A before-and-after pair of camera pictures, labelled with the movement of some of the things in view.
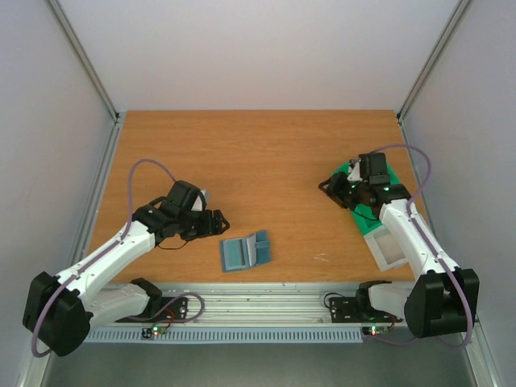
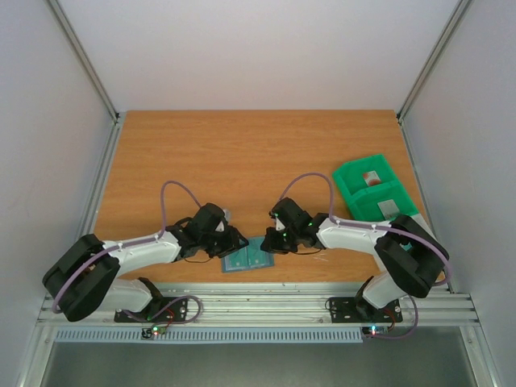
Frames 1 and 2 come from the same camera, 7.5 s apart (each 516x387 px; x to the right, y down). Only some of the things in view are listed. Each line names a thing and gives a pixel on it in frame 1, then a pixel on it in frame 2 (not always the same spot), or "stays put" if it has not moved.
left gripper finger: [226, 227] → [220, 254]
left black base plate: [162, 309] stays put
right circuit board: [375, 330] stays put
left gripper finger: [218, 214] → [236, 239]
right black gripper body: [338, 190] → [278, 239]
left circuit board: [148, 333] stays put
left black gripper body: [192, 229] → [211, 243]
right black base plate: [358, 310] stays put
